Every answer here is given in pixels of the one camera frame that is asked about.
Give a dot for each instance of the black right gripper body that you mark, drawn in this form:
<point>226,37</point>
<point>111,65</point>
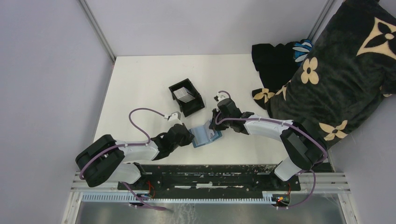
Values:
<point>223,124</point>

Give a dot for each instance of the stack of silver cards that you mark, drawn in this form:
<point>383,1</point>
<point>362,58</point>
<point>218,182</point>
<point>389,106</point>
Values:
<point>183,95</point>

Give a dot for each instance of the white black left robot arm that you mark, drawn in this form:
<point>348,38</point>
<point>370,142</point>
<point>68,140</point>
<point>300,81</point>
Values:
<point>109,160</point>

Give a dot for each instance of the black floral fleece blanket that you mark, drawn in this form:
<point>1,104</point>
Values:
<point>349,71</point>

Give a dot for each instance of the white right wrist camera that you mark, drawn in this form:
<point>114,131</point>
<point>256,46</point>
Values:
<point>221,96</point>

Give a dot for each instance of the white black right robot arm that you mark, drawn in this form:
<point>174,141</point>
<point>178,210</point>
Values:
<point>304,145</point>

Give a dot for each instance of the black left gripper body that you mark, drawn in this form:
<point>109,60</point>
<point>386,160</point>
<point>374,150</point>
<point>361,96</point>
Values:
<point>185,141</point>

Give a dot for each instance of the blue leather card holder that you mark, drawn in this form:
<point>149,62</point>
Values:
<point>203,135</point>

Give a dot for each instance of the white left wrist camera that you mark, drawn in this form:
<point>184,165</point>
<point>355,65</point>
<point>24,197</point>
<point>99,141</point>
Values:
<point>174,118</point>

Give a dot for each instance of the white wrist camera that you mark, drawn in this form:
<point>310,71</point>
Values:
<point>221,96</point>
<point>174,118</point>

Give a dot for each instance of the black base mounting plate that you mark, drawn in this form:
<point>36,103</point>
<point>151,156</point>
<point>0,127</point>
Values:
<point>211,181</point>

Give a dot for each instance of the black cloth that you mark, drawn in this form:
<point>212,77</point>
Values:
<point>276,64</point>

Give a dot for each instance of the aluminium frame rail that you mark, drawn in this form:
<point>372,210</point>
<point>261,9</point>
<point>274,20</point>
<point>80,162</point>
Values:
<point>326,183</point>

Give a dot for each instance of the blue white patterned cloth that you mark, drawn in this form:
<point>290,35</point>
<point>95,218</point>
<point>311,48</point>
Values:
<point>301,50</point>

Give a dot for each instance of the black plastic card bin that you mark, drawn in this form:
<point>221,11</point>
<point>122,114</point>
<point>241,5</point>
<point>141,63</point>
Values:
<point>193,106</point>

